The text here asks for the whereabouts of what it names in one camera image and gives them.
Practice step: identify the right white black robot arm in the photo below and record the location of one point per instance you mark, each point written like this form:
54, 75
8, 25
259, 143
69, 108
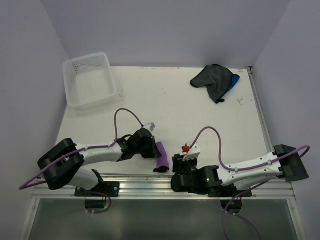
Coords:
284, 162

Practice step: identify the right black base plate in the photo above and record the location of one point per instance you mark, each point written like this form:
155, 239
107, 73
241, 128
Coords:
229, 192

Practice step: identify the aluminium mounting rail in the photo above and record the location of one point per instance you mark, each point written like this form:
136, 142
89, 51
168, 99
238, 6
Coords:
159, 188

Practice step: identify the purple towel black trim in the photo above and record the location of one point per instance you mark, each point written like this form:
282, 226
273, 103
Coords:
162, 164

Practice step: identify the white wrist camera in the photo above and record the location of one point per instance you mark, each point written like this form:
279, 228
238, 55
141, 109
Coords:
150, 127
191, 151

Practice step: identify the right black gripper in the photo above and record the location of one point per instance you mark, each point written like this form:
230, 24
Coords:
178, 163

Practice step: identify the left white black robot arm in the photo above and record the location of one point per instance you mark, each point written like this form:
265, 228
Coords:
63, 164

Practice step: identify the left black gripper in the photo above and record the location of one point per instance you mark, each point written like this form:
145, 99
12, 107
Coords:
153, 152

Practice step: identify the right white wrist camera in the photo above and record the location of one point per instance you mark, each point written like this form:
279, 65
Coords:
191, 151

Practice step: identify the blue towel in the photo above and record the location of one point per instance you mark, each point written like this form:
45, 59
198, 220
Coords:
234, 80

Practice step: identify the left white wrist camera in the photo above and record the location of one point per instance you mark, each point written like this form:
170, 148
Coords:
150, 127

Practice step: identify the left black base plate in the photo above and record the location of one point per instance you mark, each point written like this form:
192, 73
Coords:
110, 188

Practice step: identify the white plastic basket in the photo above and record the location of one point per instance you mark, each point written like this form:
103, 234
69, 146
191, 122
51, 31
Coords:
88, 81

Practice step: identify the aluminium table edge rail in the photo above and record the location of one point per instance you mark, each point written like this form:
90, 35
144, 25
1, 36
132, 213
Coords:
259, 152

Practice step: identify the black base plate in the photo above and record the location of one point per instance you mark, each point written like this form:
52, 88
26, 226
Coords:
110, 188
229, 192

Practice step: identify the grey towel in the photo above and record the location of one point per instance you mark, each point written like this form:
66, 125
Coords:
216, 79

